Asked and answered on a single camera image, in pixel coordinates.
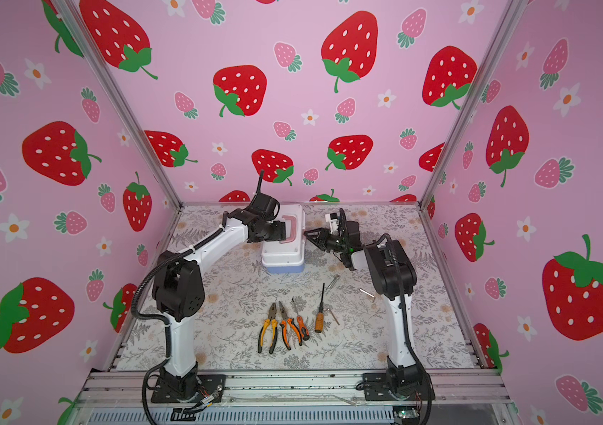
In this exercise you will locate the small silver metal bit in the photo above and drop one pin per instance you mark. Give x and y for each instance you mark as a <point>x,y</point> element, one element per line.
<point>367,293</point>

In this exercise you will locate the orange handled small screwdriver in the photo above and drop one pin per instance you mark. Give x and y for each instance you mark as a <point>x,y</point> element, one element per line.
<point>300,323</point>

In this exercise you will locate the yellow black combination pliers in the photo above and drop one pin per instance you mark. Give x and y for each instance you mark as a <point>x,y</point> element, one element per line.
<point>269,323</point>

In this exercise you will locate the orange black long-nose pliers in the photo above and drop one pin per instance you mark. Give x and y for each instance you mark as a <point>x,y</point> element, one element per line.
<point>289,328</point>

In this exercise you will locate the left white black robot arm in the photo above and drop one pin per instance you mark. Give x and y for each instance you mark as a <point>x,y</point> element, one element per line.
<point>178,287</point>

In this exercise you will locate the thin metal pin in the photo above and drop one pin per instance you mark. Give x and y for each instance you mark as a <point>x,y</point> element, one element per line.
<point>334,317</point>

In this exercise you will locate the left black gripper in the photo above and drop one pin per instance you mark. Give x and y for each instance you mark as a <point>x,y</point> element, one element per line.
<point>279,231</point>

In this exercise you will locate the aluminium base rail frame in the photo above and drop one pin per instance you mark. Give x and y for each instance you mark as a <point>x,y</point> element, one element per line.
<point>461,396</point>

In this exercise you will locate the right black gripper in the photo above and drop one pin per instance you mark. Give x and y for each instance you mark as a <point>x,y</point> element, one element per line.
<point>324,236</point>

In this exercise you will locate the blue white plastic toolbox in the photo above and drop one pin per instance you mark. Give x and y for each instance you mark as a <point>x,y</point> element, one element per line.
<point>287,256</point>

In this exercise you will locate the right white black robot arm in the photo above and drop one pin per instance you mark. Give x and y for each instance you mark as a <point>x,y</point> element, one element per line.
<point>394,279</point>

